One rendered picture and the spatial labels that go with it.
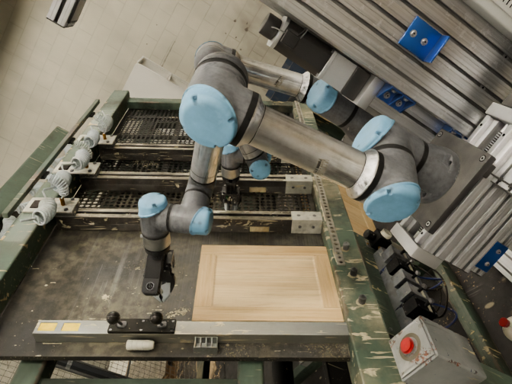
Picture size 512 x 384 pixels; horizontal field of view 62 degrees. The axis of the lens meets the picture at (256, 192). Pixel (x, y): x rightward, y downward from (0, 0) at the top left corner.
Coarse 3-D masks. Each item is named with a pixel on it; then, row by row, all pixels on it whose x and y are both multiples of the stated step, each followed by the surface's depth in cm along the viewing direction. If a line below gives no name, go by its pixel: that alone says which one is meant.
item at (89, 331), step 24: (48, 336) 128; (72, 336) 129; (96, 336) 129; (120, 336) 129; (144, 336) 129; (168, 336) 129; (192, 336) 130; (216, 336) 130; (240, 336) 130; (264, 336) 130; (288, 336) 130; (312, 336) 131; (336, 336) 131
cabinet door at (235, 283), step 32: (224, 256) 163; (256, 256) 163; (288, 256) 164; (320, 256) 164; (224, 288) 149; (256, 288) 149; (288, 288) 150; (320, 288) 150; (192, 320) 136; (224, 320) 137; (256, 320) 137; (288, 320) 137; (320, 320) 138
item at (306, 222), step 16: (48, 176) 166; (64, 192) 170; (32, 208) 169; (64, 208) 169; (80, 208) 176; (64, 224) 174; (80, 224) 174; (96, 224) 174; (112, 224) 174; (128, 224) 174; (224, 224) 175; (240, 224) 175; (256, 224) 175; (272, 224) 176; (288, 224) 176; (304, 224) 176; (320, 224) 176
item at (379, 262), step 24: (360, 240) 170; (384, 240) 166; (384, 264) 157; (408, 264) 149; (384, 288) 150; (408, 288) 138; (432, 288) 150; (384, 312) 138; (408, 312) 133; (432, 312) 133
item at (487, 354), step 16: (320, 128) 300; (336, 128) 305; (240, 208) 331; (448, 272) 206; (448, 288) 199; (464, 304) 188; (464, 320) 184; (480, 320) 184; (480, 336) 174; (480, 352) 171; (496, 352) 170; (208, 368) 258; (272, 368) 198; (288, 368) 194; (336, 368) 146; (496, 368) 162
